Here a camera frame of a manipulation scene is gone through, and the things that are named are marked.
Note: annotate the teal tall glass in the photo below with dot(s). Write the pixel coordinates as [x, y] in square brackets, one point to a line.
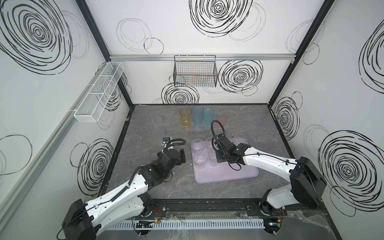
[209, 116]

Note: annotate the clear plain cup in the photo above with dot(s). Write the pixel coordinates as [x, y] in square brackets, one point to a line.
[213, 159]

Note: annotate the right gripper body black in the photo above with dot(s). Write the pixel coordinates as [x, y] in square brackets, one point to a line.
[221, 147]

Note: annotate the white mesh shelf basket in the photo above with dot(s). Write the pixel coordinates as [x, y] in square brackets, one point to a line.
[97, 97]

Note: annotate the white slotted cable duct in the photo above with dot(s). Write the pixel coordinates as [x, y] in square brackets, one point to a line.
[213, 224]

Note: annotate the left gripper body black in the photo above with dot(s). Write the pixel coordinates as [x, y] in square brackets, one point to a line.
[181, 155]

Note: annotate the pink short glass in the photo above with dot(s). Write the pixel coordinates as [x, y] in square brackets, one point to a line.
[223, 120]

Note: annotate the lilac plastic tray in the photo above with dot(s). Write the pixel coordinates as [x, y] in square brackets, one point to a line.
[223, 172]

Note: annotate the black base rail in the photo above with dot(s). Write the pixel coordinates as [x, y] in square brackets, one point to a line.
[251, 207]

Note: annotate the yellow tall glass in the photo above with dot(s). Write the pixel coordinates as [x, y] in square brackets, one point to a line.
[186, 116]

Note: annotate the black wire basket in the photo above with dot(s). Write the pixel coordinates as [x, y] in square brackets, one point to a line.
[195, 71]

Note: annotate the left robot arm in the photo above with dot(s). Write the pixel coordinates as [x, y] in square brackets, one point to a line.
[87, 220]

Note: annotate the blue tall glass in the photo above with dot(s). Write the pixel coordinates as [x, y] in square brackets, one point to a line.
[198, 113]

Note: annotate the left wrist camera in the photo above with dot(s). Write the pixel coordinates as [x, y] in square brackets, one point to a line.
[166, 140]

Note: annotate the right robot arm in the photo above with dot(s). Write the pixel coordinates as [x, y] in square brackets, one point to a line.
[306, 184]

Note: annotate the clear faceted glass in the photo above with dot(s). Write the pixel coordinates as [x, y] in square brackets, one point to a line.
[200, 160]
[240, 139]
[208, 143]
[198, 146]

